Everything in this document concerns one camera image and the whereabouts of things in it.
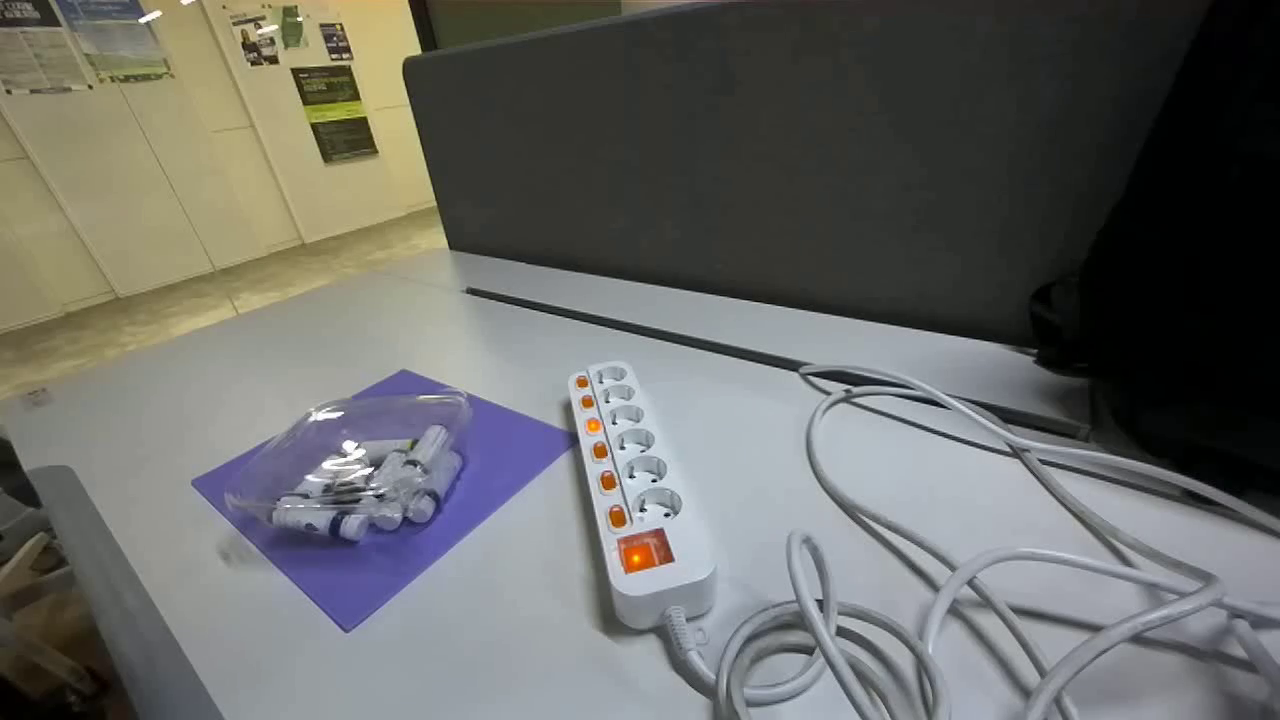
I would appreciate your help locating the white six-socket power strip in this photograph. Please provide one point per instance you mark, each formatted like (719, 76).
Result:
(646, 515)

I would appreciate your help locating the grey desk partition panel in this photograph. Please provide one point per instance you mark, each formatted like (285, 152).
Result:
(916, 160)

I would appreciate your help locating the blue wall poster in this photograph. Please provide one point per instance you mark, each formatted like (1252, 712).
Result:
(116, 37)

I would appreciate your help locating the dark green wall poster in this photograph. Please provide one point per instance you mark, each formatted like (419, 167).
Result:
(334, 113)

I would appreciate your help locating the clear bag of white parts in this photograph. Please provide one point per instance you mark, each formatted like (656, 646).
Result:
(358, 465)

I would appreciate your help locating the black chair backrest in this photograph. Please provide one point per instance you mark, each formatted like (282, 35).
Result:
(1175, 313)

